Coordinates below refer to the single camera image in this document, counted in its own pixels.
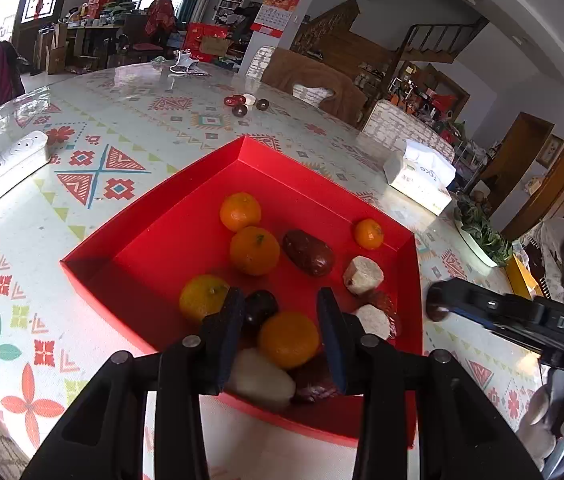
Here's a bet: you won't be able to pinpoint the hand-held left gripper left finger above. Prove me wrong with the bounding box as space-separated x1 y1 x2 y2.
20 286 247 480

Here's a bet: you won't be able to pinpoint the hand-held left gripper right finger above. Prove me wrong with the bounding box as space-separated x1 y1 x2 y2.
316 287 543 480

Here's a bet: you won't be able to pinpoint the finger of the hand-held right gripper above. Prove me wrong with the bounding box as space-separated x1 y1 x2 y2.
427 280 545 321
449 307 548 356

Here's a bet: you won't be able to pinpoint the pale sugarcane chunk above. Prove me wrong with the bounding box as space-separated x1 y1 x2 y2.
352 304 391 341
227 347 297 408
343 255 385 296

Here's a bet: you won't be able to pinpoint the wrinkled red date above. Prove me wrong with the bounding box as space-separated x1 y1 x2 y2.
292 355 340 403
359 290 400 338

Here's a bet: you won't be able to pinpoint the orange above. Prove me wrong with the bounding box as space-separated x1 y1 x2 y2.
229 226 281 277
219 191 263 233
179 274 230 323
353 217 385 251
257 311 321 370

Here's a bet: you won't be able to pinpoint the large red date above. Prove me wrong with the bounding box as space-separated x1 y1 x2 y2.
282 229 335 277

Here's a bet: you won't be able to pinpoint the red cardboard box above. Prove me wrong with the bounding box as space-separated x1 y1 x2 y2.
59 134 424 450

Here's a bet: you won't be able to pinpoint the person's right hand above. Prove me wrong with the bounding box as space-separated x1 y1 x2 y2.
514 384 564 480

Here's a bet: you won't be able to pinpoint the yellow cardboard box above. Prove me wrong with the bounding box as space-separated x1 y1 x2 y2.
504 255 545 301

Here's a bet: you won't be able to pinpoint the pale green oval plate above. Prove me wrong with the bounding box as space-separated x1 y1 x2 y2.
453 207 500 268

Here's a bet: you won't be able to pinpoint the green spinach leaves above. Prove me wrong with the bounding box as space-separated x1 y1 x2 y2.
454 195 513 267

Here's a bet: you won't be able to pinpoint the white mesh food cover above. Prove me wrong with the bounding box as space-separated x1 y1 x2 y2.
537 217 564 261

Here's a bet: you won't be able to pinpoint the wooden door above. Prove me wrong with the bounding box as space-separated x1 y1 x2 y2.
502 134 564 241
482 112 555 201

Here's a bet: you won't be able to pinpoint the white tissue box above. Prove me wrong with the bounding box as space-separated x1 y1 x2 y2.
383 152 454 216

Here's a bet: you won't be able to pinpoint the white tissue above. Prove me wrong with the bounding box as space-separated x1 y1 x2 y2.
404 139 457 177

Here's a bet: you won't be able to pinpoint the white patterned chair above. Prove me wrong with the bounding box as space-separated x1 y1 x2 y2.
246 46 335 108
362 100 455 161

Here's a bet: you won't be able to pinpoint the brown coat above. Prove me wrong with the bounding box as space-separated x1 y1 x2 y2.
262 49 369 126

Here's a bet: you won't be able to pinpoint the white power strip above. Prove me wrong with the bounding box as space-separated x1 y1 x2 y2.
0 130 57 186

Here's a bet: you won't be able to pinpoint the wooden staircase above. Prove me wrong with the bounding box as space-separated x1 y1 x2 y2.
292 0 490 86

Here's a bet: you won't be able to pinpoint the red gift box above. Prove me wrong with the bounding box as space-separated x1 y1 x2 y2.
184 22 235 63

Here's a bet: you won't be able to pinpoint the red jacket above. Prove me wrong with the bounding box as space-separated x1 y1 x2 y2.
144 0 177 36

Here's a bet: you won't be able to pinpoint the brown cardboard box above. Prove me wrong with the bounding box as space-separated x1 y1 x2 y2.
36 22 70 76

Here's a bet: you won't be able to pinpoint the framed wall picture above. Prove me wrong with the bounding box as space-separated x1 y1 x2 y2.
536 135 564 168

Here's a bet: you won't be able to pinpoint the red wall calendar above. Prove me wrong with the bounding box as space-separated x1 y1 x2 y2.
251 0 307 38

